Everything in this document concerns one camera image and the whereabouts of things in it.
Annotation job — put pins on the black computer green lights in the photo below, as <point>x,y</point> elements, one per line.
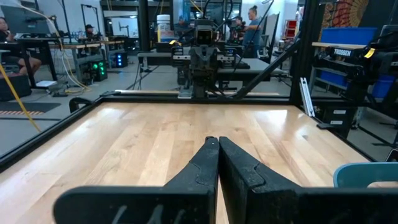
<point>99,71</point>

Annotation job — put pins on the white flat device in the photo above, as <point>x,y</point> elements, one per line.
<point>46,83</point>

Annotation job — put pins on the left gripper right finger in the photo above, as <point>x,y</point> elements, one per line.
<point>311,207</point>

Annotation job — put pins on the blue plastic bin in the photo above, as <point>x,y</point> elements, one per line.
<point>382,87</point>
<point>348,35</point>

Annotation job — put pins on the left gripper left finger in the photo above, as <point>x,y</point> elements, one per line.
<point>140,205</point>

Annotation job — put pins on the black crate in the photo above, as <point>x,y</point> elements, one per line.
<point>14,87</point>

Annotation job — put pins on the dark monitor screen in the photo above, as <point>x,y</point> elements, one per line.
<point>25,20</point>

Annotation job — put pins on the silver aluminium rail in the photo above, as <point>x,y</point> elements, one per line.
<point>307,96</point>

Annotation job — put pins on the wooden workbench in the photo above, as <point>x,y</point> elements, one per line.
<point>77,46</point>

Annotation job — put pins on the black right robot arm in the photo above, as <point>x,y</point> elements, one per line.
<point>202,88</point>

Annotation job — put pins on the black floor mat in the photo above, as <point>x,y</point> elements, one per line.
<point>28,107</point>

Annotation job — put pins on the white plastic tub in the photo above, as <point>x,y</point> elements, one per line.
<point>164,28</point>

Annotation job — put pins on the black storage box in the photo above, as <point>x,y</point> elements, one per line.
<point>339,118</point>

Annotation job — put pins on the red shelf rack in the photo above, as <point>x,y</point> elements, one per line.
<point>290,28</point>

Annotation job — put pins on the black Trossen robot arm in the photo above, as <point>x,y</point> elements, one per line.
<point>351,65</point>

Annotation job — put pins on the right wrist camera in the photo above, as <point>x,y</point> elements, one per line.
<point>204,35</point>

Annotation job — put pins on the black computer blue lights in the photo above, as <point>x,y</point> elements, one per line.
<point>120,59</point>

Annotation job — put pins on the teal plastic basket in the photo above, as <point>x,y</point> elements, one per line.
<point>360,174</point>

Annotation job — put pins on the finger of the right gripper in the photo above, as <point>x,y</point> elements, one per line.
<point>211,65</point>
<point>197,65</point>

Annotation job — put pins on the person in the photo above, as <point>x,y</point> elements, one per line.
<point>12,49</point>
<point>90,31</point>
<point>252,31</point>
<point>237,29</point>

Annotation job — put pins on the orange patterned wall tapestry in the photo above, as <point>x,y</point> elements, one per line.
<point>342,14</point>

